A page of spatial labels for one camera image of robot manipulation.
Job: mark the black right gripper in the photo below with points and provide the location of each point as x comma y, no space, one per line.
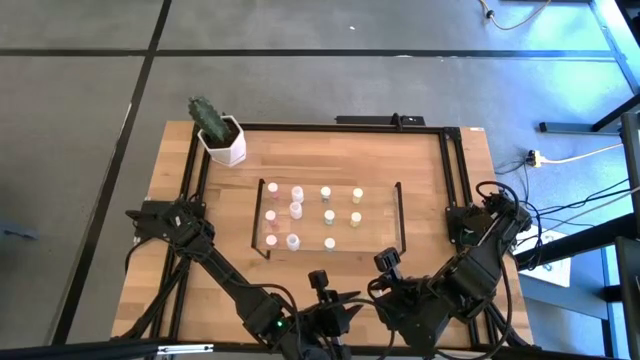
410,310

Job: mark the black metal stand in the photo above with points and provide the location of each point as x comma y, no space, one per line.
575,239

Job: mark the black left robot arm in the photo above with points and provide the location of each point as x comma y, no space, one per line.
220,270

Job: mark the black aluminium table frame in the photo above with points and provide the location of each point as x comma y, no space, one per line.
300,128

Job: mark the green cactus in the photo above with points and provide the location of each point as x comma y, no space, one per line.
207,117

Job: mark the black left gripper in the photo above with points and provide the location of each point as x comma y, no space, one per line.
330,320

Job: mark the small dark floor object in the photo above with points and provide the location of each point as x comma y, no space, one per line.
20,231

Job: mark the white faceted plant pot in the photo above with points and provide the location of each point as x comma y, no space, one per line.
230,152

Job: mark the yellow medicine bottle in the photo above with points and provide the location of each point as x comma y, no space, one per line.
355,218
358,193

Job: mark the wooden shelf with black frame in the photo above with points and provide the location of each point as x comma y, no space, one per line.
370,235

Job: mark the black overhead gantry bar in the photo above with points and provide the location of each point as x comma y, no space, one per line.
75,352

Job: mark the white sheet with blue print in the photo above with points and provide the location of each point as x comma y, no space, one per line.
560,277

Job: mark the black rectangular bar device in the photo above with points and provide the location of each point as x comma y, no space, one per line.
370,120

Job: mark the green medicine bottle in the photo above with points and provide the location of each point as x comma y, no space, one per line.
326,192
329,215

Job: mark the grey metal foot bar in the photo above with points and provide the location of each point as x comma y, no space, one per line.
565,127

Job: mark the yellow power plug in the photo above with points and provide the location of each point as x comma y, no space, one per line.
536,159

